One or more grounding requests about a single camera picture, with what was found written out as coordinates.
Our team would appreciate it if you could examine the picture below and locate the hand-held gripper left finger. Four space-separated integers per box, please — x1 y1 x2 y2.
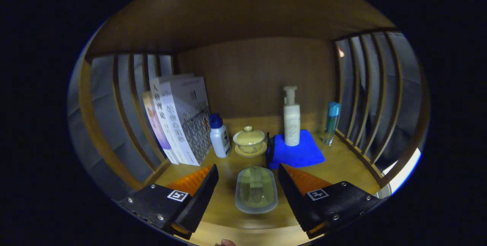
119 163 220 240

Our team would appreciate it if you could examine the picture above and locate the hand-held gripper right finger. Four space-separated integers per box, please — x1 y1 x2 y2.
278 163 382 239

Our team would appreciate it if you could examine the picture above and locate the clear box with green soap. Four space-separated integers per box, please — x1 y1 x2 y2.
235 166 279 214

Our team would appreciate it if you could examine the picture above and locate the wooden countertop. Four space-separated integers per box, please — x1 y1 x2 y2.
154 115 382 246

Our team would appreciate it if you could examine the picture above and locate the white side cabinet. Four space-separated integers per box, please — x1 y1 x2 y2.
375 148 422 199

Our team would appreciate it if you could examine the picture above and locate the brown wooden cabinet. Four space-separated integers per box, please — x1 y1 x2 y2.
68 0 431 246

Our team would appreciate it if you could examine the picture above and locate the blue cloth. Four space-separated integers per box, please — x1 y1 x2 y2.
268 129 325 170

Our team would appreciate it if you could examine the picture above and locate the small black object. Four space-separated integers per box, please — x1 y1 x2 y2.
265 134 275 165

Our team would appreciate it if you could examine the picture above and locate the small white bottle blue cap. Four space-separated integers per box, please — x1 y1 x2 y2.
209 113 231 159

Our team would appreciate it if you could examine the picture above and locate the yellow lidded teacup with saucer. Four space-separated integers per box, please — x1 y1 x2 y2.
232 125 267 158

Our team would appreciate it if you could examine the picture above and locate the white patterned book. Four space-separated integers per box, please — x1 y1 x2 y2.
159 76 213 167

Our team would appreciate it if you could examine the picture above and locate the white pump bottle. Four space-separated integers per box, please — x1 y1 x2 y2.
283 86 301 147

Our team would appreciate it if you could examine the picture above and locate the pink purple book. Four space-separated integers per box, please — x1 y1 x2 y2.
142 91 179 165

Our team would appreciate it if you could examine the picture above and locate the thin white book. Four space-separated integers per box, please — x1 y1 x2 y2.
149 73 195 165

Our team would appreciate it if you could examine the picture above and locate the clear bottle blue cap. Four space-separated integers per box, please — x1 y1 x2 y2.
322 102 341 146

